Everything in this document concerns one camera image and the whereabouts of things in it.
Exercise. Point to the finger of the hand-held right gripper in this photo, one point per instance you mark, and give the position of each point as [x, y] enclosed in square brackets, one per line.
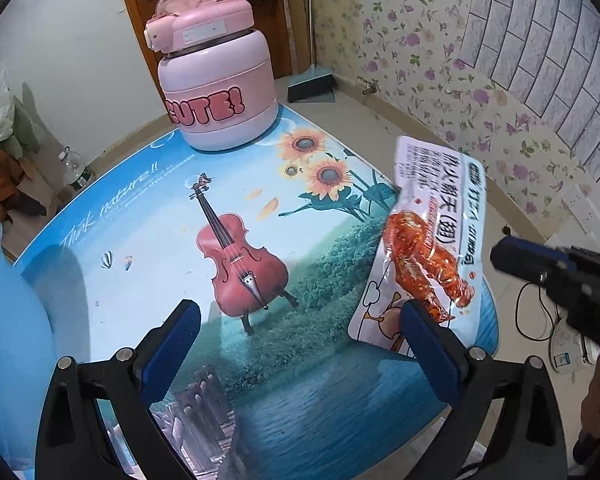
[517, 264]
[535, 249]

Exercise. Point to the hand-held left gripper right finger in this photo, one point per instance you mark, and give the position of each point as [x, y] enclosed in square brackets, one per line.
[430, 355]

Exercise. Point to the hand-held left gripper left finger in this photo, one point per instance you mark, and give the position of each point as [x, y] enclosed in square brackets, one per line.
[167, 350]

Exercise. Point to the white chicken feet snack packet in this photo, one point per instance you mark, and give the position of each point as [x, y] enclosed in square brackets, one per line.
[420, 210]

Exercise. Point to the blue plastic basin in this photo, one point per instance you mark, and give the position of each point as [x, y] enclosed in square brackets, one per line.
[10, 335]

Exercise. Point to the white power strip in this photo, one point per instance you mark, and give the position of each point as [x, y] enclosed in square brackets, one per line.
[572, 352]

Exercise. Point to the large clear water bottle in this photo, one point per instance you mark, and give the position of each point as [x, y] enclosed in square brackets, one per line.
[77, 175]

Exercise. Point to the brown orange hanging coat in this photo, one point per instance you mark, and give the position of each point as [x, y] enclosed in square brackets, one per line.
[0, 180]

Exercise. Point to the teal broom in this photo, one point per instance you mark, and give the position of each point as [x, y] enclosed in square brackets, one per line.
[310, 87]

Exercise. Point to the pink water bottle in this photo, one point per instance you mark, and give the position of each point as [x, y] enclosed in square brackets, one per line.
[215, 60]

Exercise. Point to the brown wooden door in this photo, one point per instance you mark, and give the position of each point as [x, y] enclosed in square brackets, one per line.
[135, 15]

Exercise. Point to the white double wall socket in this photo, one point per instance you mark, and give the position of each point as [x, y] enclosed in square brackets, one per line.
[580, 204]

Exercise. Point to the small brass wall fitting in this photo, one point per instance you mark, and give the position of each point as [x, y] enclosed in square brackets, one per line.
[369, 87]

